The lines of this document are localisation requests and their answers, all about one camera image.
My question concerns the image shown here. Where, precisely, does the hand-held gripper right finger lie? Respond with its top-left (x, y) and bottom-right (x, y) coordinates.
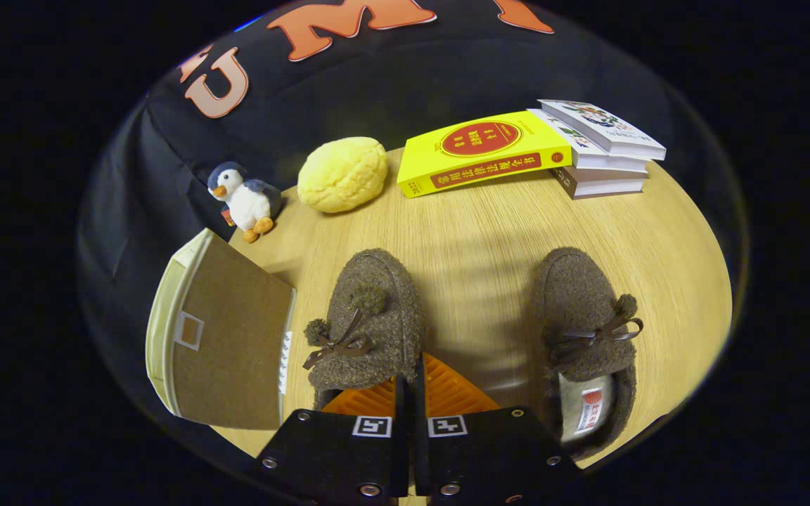
top-left (413, 351), bottom-right (581, 506)

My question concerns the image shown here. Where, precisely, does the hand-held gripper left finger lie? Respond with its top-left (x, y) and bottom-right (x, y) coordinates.
top-left (247, 376), bottom-right (409, 506)

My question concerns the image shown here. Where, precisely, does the brown fuzzy slipper shoe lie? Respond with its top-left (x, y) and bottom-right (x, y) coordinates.
top-left (530, 246), bottom-right (645, 462)
top-left (302, 247), bottom-right (425, 412)

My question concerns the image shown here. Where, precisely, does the brown fabric storage box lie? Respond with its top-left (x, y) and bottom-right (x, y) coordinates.
top-left (145, 226), bottom-right (298, 431)

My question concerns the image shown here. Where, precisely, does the yellow bun-shaped plush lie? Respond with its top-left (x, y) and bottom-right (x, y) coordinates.
top-left (297, 136), bottom-right (390, 214)

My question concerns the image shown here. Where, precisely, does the penguin plush toy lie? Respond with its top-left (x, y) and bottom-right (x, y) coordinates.
top-left (207, 162), bottom-right (283, 244)

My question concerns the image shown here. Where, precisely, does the yellow book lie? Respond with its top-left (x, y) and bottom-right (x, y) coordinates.
top-left (397, 110), bottom-right (573, 199)

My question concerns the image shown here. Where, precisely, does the brown cover book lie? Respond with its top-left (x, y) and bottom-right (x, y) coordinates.
top-left (551, 167), bottom-right (646, 200)

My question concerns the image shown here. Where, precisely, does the white floral cover book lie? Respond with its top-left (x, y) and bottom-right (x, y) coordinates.
top-left (537, 99), bottom-right (667, 161)

